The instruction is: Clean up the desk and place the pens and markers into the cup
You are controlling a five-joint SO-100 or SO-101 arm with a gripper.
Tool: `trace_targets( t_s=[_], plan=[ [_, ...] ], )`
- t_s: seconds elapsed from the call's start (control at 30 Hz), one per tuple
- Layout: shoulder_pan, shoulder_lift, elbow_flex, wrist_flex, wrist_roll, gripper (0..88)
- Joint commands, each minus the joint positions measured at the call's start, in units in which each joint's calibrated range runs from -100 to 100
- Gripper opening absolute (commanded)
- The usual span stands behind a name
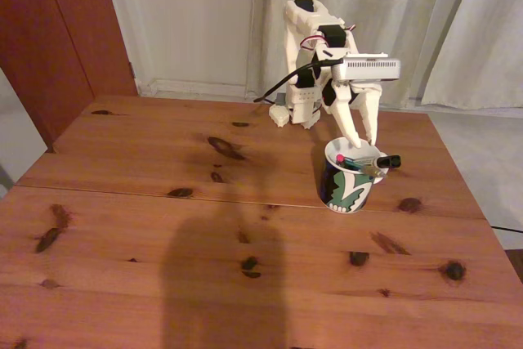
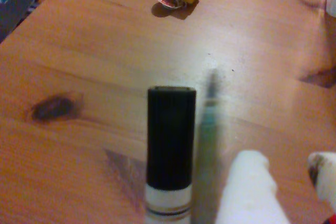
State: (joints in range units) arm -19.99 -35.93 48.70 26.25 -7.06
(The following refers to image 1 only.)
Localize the silver camera box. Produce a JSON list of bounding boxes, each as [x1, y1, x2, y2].
[[331, 52, 402, 83]]

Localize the black camera cable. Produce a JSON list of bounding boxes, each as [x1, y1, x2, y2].
[[253, 58, 345, 104]]

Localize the white curtain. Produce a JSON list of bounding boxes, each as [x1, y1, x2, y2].
[[244, 0, 477, 110], [418, 0, 523, 111]]

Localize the white marker black cap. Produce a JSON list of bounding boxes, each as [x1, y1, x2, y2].
[[349, 154, 403, 170]]

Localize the white furniture panel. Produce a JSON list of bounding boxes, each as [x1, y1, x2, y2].
[[0, 69, 48, 199]]

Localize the red white servo wires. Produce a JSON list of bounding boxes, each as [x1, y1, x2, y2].
[[300, 24, 357, 54]]

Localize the brown wooden door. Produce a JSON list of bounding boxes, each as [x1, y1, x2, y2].
[[0, 0, 138, 154]]

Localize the green transparent pen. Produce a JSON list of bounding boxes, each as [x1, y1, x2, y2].
[[342, 159, 386, 179]]

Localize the white mug green blue pattern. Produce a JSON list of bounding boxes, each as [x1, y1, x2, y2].
[[317, 136, 389, 214]]

